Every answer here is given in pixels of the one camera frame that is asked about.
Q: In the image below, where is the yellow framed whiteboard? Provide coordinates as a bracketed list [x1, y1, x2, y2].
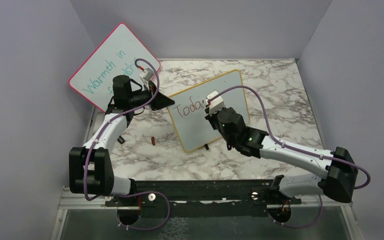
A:
[167, 69, 243, 153]

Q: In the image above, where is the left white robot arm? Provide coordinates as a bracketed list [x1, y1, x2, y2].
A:
[68, 72, 175, 206]

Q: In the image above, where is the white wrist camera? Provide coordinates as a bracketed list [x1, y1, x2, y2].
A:
[139, 68, 155, 87]
[204, 90, 225, 116]

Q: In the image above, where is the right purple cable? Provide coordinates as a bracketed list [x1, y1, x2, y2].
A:
[207, 85, 372, 229]

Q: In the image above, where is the red-brown marker cap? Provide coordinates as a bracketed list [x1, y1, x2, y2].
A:
[151, 136, 156, 146]

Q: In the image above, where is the pink framed whiteboard with writing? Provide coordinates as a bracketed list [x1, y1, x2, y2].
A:
[68, 23, 161, 112]

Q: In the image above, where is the purple cable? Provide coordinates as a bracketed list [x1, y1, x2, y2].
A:
[83, 58, 172, 232]
[207, 85, 372, 229]

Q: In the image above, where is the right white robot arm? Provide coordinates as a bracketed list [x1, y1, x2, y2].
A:
[204, 107, 358, 204]

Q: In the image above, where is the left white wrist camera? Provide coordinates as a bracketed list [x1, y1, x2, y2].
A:
[139, 68, 155, 87]

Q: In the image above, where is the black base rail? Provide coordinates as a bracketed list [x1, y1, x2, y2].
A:
[105, 179, 301, 219]

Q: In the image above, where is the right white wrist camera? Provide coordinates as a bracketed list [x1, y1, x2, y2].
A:
[204, 90, 225, 116]

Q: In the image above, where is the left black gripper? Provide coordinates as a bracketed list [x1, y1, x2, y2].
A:
[128, 82, 175, 111]

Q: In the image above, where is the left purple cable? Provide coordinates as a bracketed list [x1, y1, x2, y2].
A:
[83, 58, 172, 232]

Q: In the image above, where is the black pink-board stand foot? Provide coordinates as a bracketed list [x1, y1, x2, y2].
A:
[117, 136, 125, 145]

